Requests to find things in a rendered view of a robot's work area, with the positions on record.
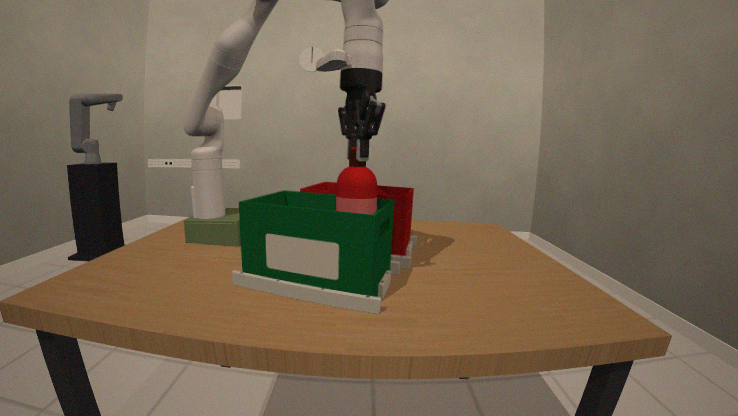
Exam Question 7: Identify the green crate with dividers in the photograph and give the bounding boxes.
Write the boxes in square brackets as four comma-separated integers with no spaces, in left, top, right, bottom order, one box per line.
[243,190,395,297]

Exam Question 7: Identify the red crate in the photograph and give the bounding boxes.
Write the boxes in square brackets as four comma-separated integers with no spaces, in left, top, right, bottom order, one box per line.
[312,182,414,256]

